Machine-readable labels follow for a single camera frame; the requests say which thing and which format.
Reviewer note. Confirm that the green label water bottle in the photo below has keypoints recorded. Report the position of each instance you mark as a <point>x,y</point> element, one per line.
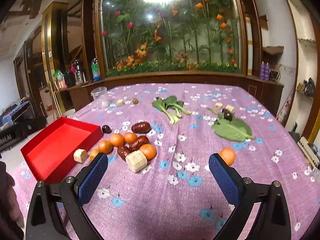
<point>95,70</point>

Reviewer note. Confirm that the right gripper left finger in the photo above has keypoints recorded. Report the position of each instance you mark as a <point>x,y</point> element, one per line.
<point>44,220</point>

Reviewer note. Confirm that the small white corn block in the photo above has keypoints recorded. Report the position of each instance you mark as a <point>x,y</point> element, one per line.
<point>80,156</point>

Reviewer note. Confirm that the bok choy bunch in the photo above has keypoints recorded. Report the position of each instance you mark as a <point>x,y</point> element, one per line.
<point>171,107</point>

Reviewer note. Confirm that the steel thermos kettle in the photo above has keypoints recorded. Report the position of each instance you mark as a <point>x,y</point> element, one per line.
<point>79,73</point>

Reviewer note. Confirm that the dark plum on leaf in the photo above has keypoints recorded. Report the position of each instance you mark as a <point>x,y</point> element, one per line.
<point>228,116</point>

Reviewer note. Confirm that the large green leaf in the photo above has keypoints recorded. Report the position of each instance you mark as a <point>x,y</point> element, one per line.
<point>236,130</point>

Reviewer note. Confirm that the clear plastic cup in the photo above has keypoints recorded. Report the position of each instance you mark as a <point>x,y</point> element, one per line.
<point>100,97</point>

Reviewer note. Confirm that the small orange mandarin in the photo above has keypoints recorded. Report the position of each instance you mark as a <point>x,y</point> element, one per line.
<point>93,153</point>

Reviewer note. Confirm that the dark purple plum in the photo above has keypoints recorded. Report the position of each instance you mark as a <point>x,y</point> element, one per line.
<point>106,129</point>

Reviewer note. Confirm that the small white corn piece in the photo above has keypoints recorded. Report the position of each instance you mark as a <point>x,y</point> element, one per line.
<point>120,102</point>

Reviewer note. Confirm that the dark red jujube date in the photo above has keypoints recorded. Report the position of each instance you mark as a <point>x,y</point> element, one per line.
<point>123,151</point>
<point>141,128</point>
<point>138,143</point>

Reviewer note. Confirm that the small dark date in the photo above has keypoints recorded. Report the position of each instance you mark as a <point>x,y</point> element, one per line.
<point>224,110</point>

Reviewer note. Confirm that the red shallow box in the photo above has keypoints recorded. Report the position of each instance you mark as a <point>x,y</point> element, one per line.
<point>49,155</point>

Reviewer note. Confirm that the large white corn block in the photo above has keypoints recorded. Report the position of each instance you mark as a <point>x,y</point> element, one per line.
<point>136,161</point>

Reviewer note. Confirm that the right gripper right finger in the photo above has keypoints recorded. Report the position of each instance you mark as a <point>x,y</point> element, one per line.
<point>272,220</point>

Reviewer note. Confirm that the purple bottles pair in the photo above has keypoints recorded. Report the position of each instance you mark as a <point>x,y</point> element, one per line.
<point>264,71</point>

